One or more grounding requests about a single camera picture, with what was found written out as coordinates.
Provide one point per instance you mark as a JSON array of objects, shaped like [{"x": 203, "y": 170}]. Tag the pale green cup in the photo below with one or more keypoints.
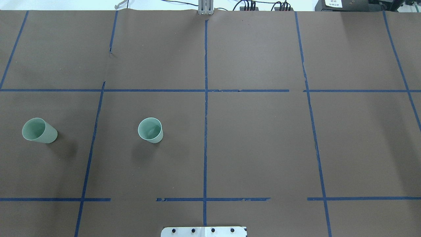
[
  {"x": 150, "y": 129},
  {"x": 38, "y": 130}
]

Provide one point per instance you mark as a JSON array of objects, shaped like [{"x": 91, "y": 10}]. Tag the brown paper table cover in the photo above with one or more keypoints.
[{"x": 290, "y": 124}]

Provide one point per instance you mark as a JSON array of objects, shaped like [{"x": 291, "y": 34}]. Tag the dark control box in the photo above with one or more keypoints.
[{"x": 347, "y": 6}]

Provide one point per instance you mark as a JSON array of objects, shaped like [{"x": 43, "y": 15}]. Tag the grey aluminium post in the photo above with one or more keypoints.
[{"x": 205, "y": 7}]

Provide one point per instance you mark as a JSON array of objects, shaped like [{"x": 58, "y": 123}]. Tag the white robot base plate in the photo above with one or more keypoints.
[{"x": 205, "y": 231}]

